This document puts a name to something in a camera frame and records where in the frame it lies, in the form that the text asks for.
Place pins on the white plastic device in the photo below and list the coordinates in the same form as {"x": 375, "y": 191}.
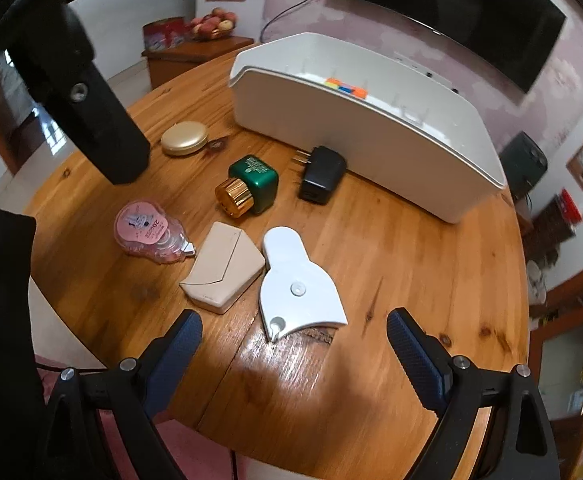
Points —
{"x": 296, "y": 285}

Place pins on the green bottle with gold cap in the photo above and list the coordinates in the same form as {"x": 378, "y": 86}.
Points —
{"x": 256, "y": 182}

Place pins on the tall dark cylinder red lid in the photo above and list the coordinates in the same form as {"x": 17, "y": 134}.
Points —
{"x": 551, "y": 230}

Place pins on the black wall television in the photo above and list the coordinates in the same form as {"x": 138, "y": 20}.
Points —
{"x": 461, "y": 15}

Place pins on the small wooden side cabinet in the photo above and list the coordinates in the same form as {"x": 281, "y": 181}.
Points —
{"x": 181, "y": 60}

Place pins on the black clothing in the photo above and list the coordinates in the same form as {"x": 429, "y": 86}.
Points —
{"x": 1, "y": 335}

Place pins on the red printed tin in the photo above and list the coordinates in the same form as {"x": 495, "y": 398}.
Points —
{"x": 164, "y": 35}

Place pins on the wooden glass-door cabinet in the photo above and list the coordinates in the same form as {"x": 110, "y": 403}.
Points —
{"x": 576, "y": 360}

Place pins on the pink correction tape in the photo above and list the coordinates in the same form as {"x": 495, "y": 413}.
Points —
{"x": 141, "y": 230}

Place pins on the pink cloth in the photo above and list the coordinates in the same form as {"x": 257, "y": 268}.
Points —
{"x": 191, "y": 455}

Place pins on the beige envelope-shaped case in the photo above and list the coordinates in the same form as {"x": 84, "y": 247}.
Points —
{"x": 224, "y": 267}

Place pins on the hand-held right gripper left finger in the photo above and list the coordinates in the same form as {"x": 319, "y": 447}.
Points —
{"x": 176, "y": 355}

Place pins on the white plastic storage bin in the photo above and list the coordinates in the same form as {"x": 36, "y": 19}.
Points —
{"x": 371, "y": 150}

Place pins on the gold round compact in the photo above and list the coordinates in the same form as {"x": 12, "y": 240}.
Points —
{"x": 184, "y": 138}

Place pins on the colourful puzzle cube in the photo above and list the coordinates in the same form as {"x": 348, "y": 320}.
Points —
{"x": 346, "y": 87}

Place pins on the dark air fryer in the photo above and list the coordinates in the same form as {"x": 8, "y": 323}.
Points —
{"x": 521, "y": 165}

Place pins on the bowl of fruit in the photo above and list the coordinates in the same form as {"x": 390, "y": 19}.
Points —
{"x": 211, "y": 25}

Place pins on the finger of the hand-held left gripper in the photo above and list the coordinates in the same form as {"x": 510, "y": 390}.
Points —
{"x": 91, "y": 110}

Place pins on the black plug charger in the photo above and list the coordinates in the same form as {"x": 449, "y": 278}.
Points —
{"x": 321, "y": 175}

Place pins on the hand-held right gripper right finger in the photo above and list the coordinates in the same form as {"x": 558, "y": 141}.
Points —
{"x": 419, "y": 355}

